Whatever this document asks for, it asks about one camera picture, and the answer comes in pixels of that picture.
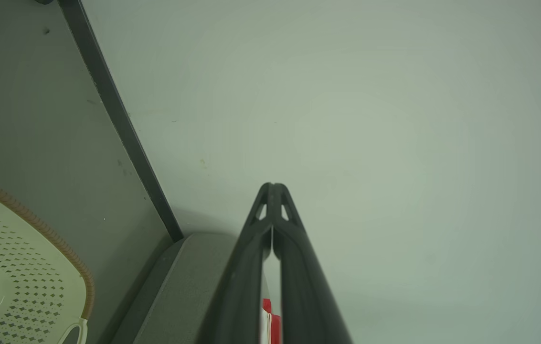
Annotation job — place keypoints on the dark grey baseboard strip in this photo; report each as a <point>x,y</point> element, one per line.
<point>117,110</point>

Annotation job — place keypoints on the cream perforated laundry basket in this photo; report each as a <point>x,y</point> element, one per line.
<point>12,267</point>

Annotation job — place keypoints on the red and white jersey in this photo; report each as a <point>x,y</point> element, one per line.
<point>275,329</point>

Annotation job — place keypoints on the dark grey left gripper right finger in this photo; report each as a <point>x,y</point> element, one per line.
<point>303,286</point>

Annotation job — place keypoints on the grey fabric ottoman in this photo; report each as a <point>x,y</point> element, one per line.
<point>179,296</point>

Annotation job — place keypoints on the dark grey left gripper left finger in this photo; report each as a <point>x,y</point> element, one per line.
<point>241,286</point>

